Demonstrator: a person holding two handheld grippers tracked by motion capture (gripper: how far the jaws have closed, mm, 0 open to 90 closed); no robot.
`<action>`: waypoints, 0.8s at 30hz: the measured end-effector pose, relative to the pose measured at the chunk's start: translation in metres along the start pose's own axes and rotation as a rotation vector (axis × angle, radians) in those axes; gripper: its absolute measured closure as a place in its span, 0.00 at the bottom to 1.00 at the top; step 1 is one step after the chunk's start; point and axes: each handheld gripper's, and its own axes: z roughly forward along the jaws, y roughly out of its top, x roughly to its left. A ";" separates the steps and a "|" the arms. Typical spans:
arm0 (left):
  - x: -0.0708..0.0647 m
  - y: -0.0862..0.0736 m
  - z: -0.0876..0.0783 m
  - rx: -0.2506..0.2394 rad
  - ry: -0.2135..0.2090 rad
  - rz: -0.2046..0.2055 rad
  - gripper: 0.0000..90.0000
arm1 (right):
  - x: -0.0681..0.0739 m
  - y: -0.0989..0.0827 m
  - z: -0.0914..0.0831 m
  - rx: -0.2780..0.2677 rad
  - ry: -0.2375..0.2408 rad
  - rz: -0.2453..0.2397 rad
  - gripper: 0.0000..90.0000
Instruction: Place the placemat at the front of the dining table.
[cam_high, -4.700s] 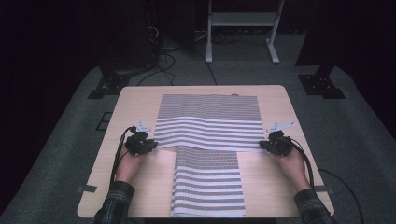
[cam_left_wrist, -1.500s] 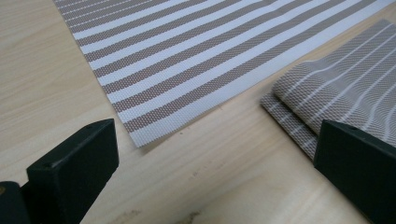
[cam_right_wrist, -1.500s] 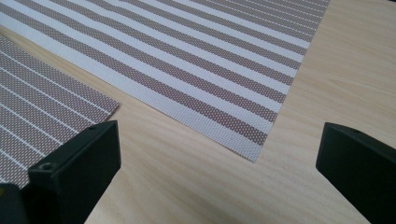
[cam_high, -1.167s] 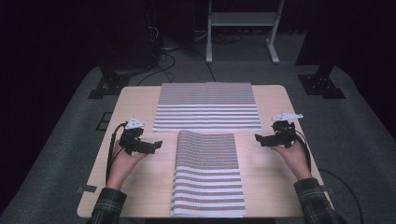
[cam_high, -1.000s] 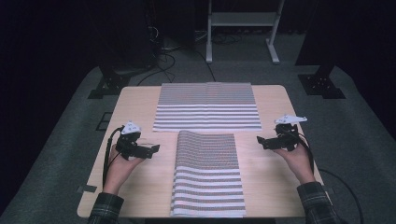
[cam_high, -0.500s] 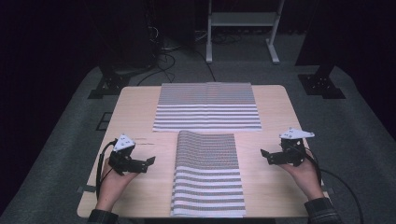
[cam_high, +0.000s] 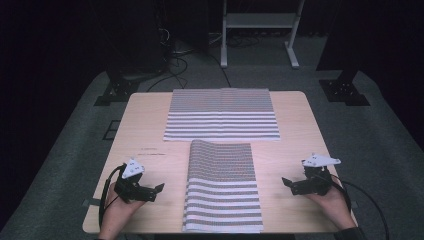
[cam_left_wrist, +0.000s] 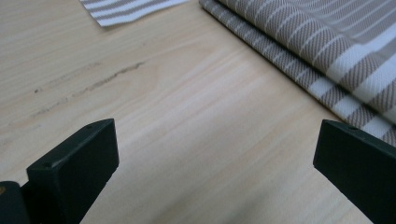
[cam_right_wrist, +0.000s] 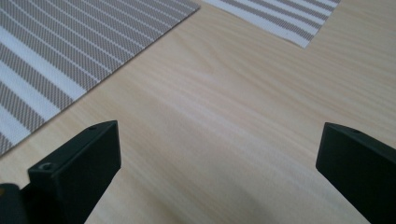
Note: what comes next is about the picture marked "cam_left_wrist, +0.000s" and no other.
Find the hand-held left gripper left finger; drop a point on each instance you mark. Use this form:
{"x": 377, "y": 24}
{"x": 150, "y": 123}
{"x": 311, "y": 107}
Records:
{"x": 74, "y": 168}

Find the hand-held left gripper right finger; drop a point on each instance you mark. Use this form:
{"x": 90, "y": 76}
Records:
{"x": 358, "y": 168}

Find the grey white striped cloth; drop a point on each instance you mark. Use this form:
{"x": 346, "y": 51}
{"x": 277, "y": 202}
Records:
{"x": 311, "y": 40}

